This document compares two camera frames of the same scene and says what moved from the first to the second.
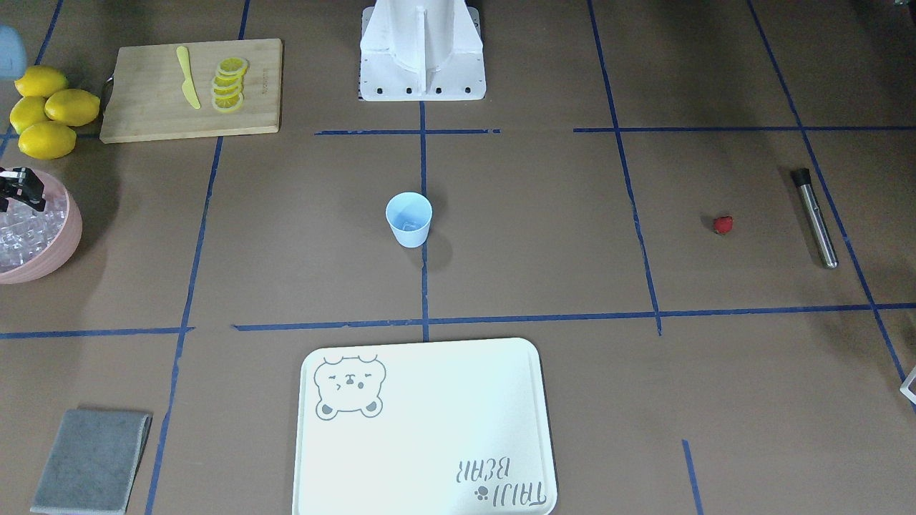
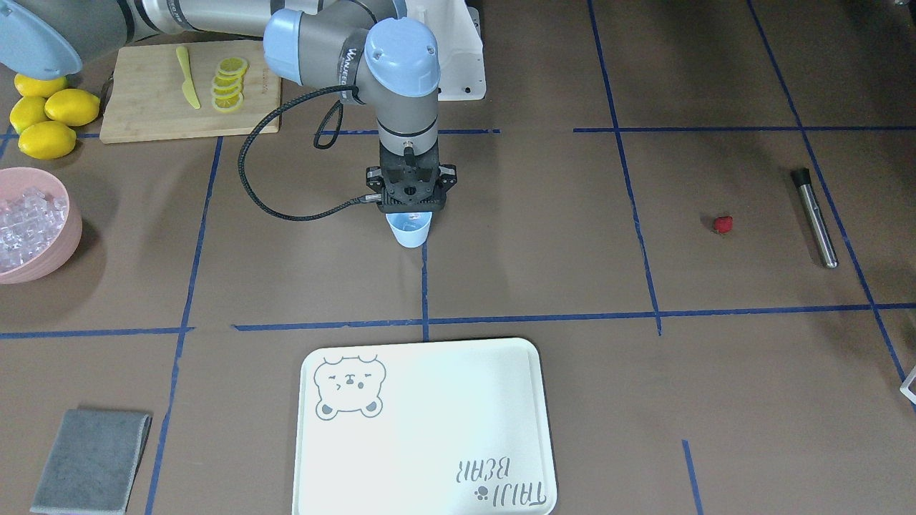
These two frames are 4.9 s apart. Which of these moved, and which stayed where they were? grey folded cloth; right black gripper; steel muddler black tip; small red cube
Moved: right black gripper
Stayed: small red cube; steel muddler black tip; grey folded cloth
